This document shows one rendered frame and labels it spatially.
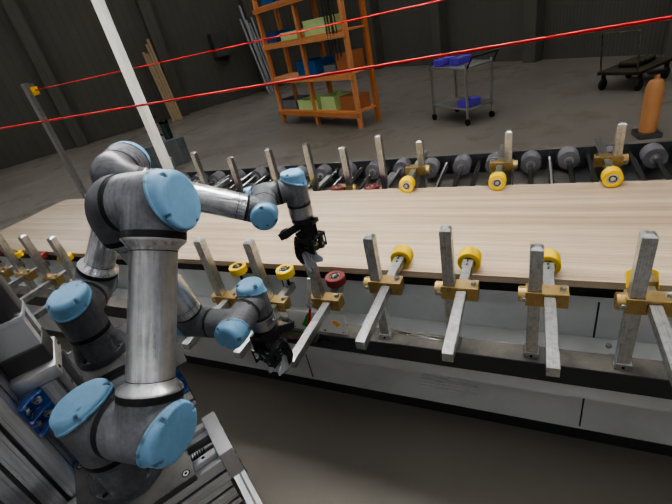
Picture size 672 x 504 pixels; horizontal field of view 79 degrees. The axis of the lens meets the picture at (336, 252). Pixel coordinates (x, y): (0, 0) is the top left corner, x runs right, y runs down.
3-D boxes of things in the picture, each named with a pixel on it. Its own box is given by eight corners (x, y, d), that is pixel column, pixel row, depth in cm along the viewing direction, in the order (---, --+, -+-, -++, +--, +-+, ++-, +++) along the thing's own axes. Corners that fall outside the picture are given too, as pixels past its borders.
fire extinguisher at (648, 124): (623, 138, 450) (633, 73, 416) (637, 130, 461) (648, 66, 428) (654, 141, 426) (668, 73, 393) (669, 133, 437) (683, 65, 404)
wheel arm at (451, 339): (454, 363, 109) (453, 353, 107) (441, 361, 110) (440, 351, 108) (475, 261, 147) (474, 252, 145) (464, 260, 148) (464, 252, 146)
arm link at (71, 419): (108, 412, 89) (77, 369, 82) (157, 420, 85) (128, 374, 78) (64, 464, 80) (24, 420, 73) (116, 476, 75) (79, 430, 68)
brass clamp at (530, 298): (568, 310, 118) (569, 296, 116) (517, 306, 124) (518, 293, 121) (567, 297, 123) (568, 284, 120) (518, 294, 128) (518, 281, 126)
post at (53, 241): (95, 311, 231) (49, 238, 207) (91, 310, 232) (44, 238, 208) (100, 307, 233) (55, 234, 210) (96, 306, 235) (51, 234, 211)
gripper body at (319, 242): (314, 257, 130) (307, 224, 124) (294, 253, 135) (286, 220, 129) (328, 245, 136) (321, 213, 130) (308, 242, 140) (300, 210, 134)
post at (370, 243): (391, 345, 155) (372, 237, 132) (382, 344, 157) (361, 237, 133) (393, 339, 158) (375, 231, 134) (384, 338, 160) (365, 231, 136)
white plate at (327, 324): (348, 335, 160) (343, 316, 155) (291, 328, 171) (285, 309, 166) (348, 334, 160) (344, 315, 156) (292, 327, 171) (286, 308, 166)
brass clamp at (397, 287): (400, 296, 139) (399, 284, 136) (364, 293, 145) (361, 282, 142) (405, 286, 144) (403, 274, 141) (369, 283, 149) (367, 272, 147)
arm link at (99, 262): (59, 310, 123) (96, 142, 103) (77, 283, 136) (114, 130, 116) (102, 320, 127) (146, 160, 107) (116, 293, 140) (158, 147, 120)
